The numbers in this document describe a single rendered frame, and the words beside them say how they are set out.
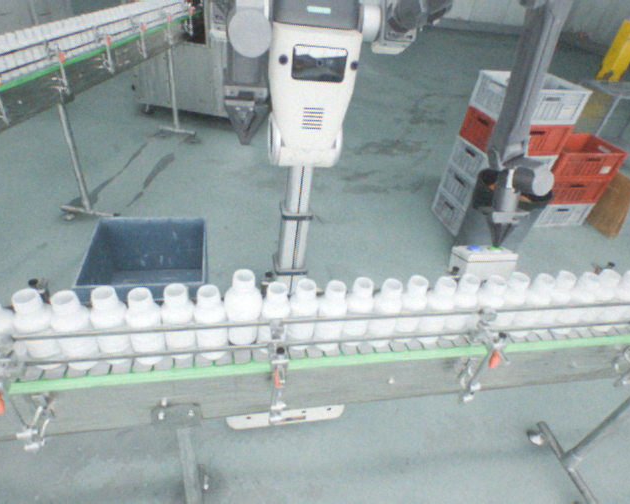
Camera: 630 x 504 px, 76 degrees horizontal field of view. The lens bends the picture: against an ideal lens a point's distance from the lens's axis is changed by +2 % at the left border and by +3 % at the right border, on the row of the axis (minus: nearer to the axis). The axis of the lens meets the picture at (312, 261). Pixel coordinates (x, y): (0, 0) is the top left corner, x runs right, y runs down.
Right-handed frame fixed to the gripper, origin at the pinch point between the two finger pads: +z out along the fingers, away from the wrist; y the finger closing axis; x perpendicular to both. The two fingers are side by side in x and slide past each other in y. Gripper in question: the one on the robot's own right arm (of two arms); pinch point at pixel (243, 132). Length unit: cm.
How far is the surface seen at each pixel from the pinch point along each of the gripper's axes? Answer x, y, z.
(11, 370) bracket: -40, 20, 35
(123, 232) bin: -34, -42, 50
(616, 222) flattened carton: 312, -152, 124
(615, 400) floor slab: 193, -13, 140
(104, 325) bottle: -24.7, 17.2, 28.7
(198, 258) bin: -12, -42, 61
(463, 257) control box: 55, 1, 30
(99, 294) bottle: -25.6, 13.1, 25.1
